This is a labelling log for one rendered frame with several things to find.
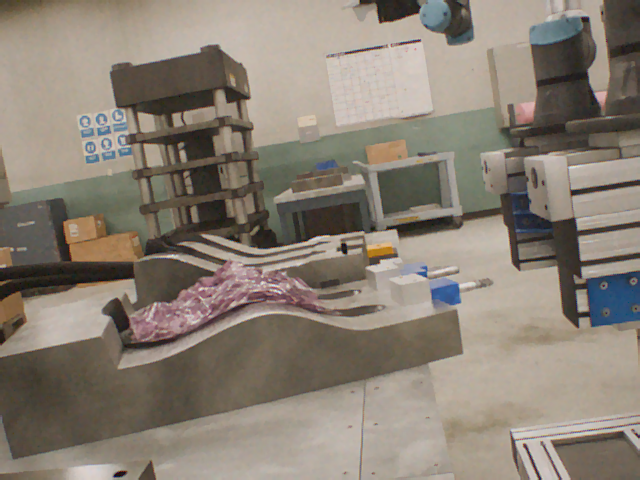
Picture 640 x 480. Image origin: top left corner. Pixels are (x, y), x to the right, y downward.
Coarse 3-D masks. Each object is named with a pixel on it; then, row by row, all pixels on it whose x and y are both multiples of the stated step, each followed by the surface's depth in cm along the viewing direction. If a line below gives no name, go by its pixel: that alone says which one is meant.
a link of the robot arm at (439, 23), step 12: (432, 0) 144; (444, 0) 145; (456, 0) 144; (420, 12) 147; (432, 12) 145; (444, 12) 144; (456, 12) 146; (432, 24) 146; (444, 24) 145; (456, 24) 150
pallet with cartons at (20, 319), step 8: (8, 248) 552; (0, 256) 533; (8, 256) 550; (0, 264) 531; (8, 264) 547; (8, 280) 540; (16, 296) 550; (0, 304) 516; (8, 304) 531; (16, 304) 547; (0, 312) 513; (8, 312) 528; (16, 312) 544; (24, 312) 559; (0, 320) 511; (8, 320) 525; (16, 320) 554; (24, 320) 557; (8, 328) 521; (16, 328) 555; (8, 336) 519
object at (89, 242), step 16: (64, 224) 735; (80, 224) 734; (96, 224) 736; (80, 240) 736; (96, 240) 737; (112, 240) 737; (128, 240) 736; (80, 256) 741; (96, 256) 740; (112, 256) 739; (128, 256) 738
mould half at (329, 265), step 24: (216, 240) 123; (336, 240) 117; (360, 240) 112; (144, 264) 102; (168, 264) 101; (192, 264) 101; (216, 264) 105; (288, 264) 101; (312, 264) 99; (336, 264) 99; (360, 264) 99; (120, 288) 123; (144, 288) 102; (168, 288) 102; (312, 288) 100
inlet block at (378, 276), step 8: (384, 264) 90; (392, 264) 89; (368, 272) 89; (376, 272) 85; (384, 272) 86; (392, 272) 86; (400, 272) 89; (408, 272) 88; (416, 272) 87; (424, 272) 87; (432, 272) 89; (440, 272) 90; (448, 272) 90; (456, 272) 90; (368, 280) 90; (376, 280) 86; (384, 280) 86; (376, 288) 86; (384, 288) 86
